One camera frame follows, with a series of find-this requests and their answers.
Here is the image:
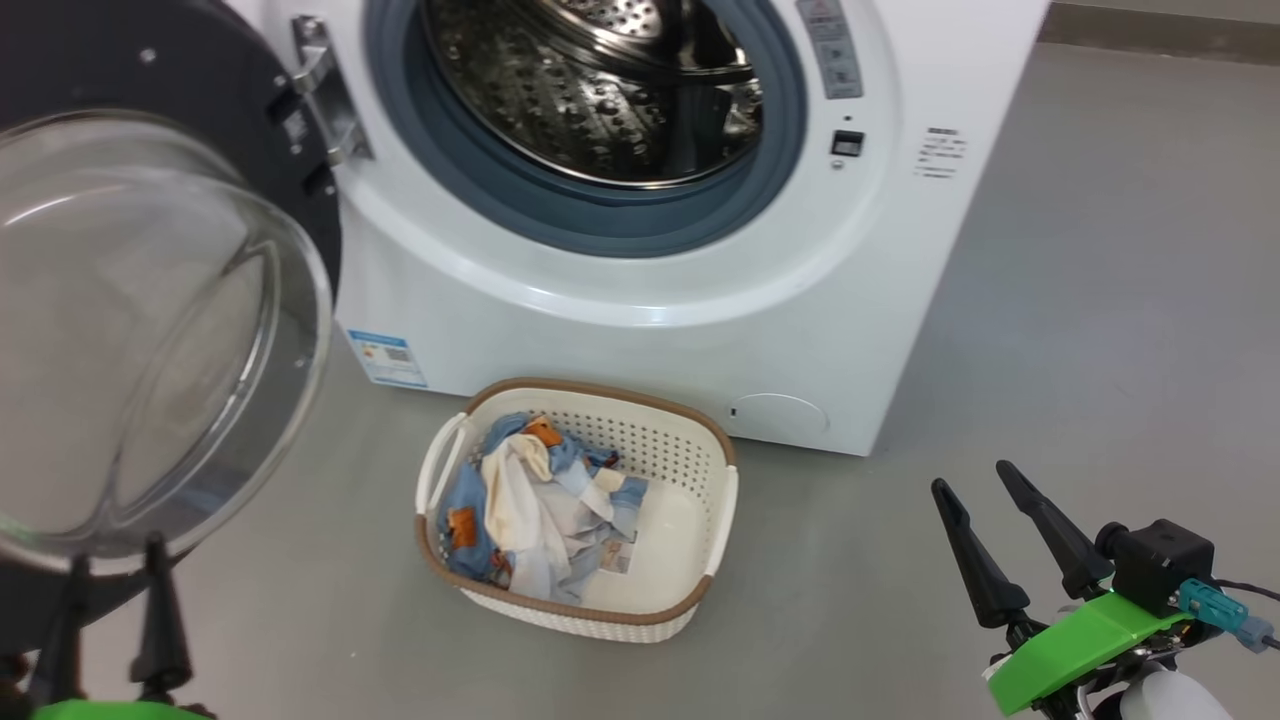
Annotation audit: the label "cream white garment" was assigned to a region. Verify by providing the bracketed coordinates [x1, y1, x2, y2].
[480, 432, 603, 563]

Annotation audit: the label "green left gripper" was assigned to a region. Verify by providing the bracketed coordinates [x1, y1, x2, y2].
[28, 533, 216, 720]

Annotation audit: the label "blue bear-print garment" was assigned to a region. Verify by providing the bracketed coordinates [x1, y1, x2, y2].
[437, 413, 649, 604]

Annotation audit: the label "metal door hinge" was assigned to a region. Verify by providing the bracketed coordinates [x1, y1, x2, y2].
[289, 15, 375, 167]

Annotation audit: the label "teal cable connector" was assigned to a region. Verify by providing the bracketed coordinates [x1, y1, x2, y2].
[1177, 578, 1277, 655]

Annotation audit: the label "round white filter cover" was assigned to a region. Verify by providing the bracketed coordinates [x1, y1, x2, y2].
[727, 393, 831, 438]

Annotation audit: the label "blue energy label sticker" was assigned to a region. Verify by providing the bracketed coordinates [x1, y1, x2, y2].
[347, 329, 428, 390]

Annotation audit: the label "grey rubber door gasket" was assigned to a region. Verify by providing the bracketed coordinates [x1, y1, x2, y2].
[363, 0, 809, 260]

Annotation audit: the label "steel washer drum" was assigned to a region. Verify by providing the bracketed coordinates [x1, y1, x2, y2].
[420, 0, 766, 191]

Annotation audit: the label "cream perforated laundry basket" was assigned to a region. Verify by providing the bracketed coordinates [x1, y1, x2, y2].
[415, 377, 739, 643]

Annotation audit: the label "white front-load washing machine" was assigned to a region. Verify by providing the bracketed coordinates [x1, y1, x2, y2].
[225, 0, 1051, 458]

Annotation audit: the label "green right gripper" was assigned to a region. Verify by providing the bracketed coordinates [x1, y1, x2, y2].
[931, 460, 1198, 717]

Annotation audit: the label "grey warning sticker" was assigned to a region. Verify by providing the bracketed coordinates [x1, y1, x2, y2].
[796, 0, 865, 101]

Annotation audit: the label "round black glass washer door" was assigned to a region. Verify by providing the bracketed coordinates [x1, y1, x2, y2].
[0, 0, 344, 641]

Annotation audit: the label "thin black cable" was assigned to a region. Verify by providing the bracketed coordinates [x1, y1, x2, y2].
[1214, 577, 1280, 651]

